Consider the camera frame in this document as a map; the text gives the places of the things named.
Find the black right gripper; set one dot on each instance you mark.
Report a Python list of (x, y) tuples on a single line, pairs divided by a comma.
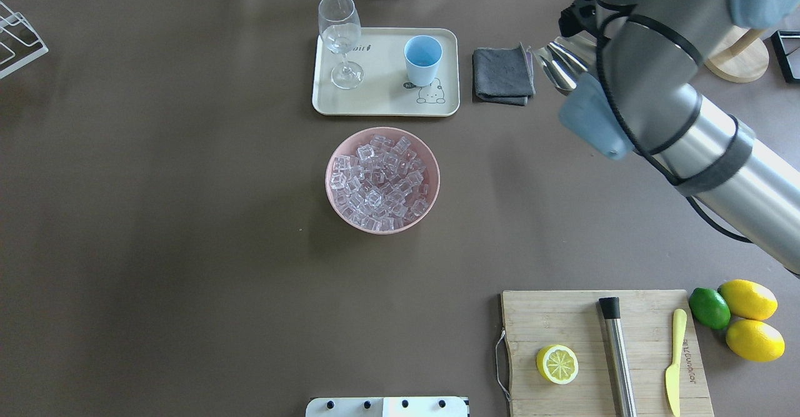
[(575, 17)]

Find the steel ice scoop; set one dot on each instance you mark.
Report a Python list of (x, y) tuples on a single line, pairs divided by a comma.
[(565, 59)]

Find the pink bowl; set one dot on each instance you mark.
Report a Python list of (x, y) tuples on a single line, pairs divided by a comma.
[(334, 160)]

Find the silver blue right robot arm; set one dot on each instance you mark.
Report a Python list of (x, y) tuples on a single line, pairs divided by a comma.
[(638, 97)]

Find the light blue cup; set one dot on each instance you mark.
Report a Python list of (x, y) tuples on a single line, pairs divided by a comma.
[(422, 55)]

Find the clear ice cubes pile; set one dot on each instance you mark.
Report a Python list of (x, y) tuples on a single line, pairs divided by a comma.
[(381, 182)]

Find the grey folded cloth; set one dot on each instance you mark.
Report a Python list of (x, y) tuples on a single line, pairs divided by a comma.
[(503, 75)]

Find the cream serving tray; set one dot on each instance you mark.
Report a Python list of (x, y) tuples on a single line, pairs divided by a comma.
[(386, 89)]

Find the clear wine glass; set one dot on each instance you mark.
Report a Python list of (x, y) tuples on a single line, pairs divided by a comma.
[(340, 28)]

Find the bamboo cutting board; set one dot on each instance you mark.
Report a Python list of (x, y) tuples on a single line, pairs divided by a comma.
[(535, 319)]

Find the green lime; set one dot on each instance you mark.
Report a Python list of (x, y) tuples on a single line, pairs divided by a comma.
[(709, 308)]

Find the yellow lemon upper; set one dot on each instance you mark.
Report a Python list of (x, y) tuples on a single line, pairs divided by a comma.
[(747, 299)]

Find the yellow lemon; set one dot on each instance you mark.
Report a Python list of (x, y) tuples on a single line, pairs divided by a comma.
[(747, 299), (755, 341)]

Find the half lemon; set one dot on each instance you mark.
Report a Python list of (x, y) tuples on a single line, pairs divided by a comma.
[(557, 363)]

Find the steel muddler black tip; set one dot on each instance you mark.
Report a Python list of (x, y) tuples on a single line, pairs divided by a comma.
[(611, 312)]

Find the yellow lemon lower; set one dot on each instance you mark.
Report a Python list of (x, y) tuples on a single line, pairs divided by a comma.
[(755, 341)]

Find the yellow plastic knife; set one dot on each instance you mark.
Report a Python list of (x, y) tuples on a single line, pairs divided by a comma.
[(672, 374)]

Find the black picture frame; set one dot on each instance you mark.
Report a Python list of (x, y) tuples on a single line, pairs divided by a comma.
[(785, 44)]

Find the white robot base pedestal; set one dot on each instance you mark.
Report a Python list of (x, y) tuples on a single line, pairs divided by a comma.
[(420, 405)]

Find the white wire cup rack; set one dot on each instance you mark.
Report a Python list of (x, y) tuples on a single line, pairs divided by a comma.
[(20, 42)]

